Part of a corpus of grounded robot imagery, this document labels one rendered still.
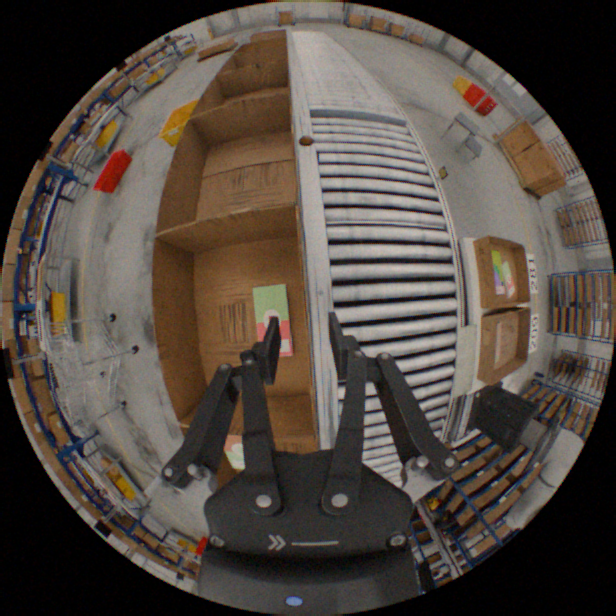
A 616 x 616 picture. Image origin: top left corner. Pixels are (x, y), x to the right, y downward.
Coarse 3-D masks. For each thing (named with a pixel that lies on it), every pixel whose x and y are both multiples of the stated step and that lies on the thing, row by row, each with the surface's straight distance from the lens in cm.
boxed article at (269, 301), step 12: (264, 288) 45; (276, 288) 44; (264, 300) 45; (276, 300) 44; (264, 312) 45; (276, 312) 44; (288, 312) 45; (264, 324) 45; (288, 324) 44; (288, 336) 45; (288, 348) 45
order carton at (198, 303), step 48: (192, 240) 47; (240, 240) 48; (288, 240) 48; (192, 288) 54; (240, 288) 48; (288, 288) 45; (192, 336) 52; (240, 336) 49; (192, 384) 51; (288, 384) 50; (240, 432) 40; (288, 432) 38
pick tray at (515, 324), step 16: (496, 320) 86; (512, 320) 116; (528, 320) 120; (480, 336) 94; (496, 336) 87; (512, 336) 118; (528, 336) 122; (480, 352) 95; (512, 352) 122; (480, 368) 97; (496, 368) 111; (512, 368) 114
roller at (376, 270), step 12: (348, 264) 63; (360, 264) 63; (372, 264) 64; (384, 264) 66; (396, 264) 67; (408, 264) 69; (420, 264) 72; (432, 264) 75; (444, 264) 79; (336, 276) 60; (348, 276) 61; (360, 276) 62; (372, 276) 63; (384, 276) 65; (396, 276) 67; (408, 276) 69; (420, 276) 72; (432, 276) 75; (444, 276) 79
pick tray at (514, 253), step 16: (480, 240) 90; (496, 240) 98; (480, 256) 90; (512, 256) 121; (480, 272) 90; (512, 272) 117; (528, 272) 118; (480, 288) 91; (528, 288) 118; (480, 304) 91; (496, 304) 85; (512, 304) 102
